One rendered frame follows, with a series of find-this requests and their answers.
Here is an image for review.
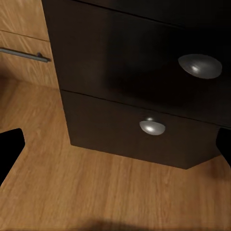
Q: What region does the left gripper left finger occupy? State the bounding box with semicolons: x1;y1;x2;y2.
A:
0;128;25;186

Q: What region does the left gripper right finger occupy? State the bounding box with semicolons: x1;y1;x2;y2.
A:
216;128;231;166

